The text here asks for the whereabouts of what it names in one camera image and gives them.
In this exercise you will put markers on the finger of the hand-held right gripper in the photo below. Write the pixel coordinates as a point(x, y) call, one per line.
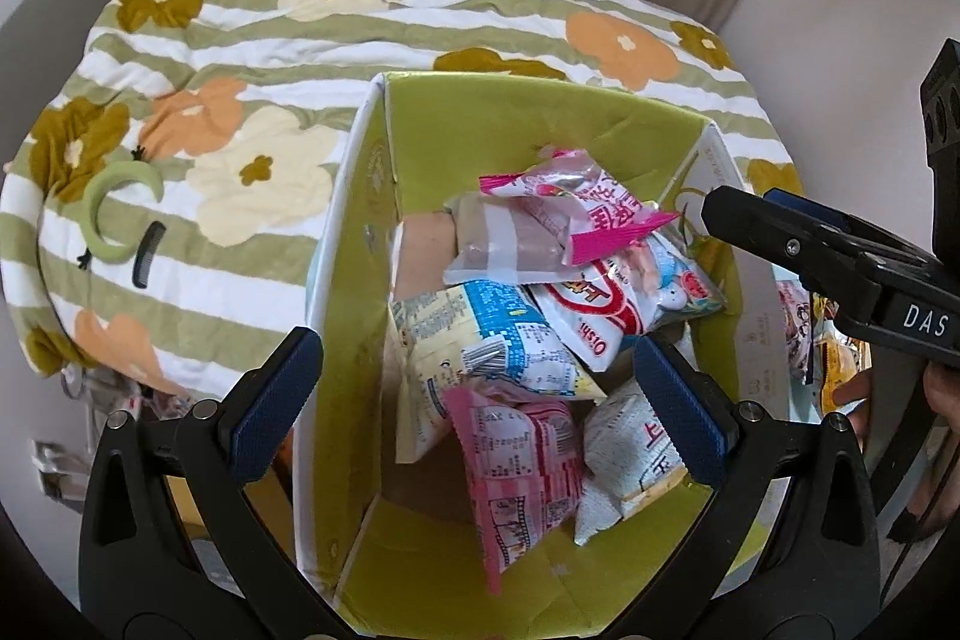
point(814, 209)
point(787, 246)

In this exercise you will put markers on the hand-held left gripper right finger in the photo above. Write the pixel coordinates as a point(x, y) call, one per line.
point(679, 415)

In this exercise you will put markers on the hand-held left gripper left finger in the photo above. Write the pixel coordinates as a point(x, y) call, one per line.
point(277, 407)

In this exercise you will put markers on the pale white snack packet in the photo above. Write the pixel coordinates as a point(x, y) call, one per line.
point(630, 452)

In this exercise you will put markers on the brown and blue snack packet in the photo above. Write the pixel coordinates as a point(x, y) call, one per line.
point(796, 325)

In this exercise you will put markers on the orange snack packet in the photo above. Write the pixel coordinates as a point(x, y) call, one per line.
point(844, 370)

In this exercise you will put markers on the white cartoon snack packet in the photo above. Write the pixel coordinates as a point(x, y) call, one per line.
point(679, 287)

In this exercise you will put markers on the white snack packet red oval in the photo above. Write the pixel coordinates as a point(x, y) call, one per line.
point(592, 310)

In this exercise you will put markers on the pink snack packet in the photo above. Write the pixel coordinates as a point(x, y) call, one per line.
point(517, 467)

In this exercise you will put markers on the white and blue snack packet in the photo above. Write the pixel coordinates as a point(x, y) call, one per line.
point(465, 340)

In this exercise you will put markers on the magenta edged strawberry snack packet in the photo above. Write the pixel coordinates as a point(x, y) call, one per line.
point(592, 197)

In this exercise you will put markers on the translucent brown snack packet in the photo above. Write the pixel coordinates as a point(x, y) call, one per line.
point(495, 242)

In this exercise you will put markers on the green cardboard box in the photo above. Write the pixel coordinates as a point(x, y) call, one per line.
point(525, 111)

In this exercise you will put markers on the person's right hand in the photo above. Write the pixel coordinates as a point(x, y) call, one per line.
point(943, 400)

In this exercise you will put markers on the black comb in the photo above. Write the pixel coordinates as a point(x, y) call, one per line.
point(148, 254)

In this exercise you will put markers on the silver metal fixture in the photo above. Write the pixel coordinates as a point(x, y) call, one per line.
point(60, 467)

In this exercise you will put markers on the floral striped blanket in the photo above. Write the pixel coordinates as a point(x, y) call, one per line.
point(225, 85)

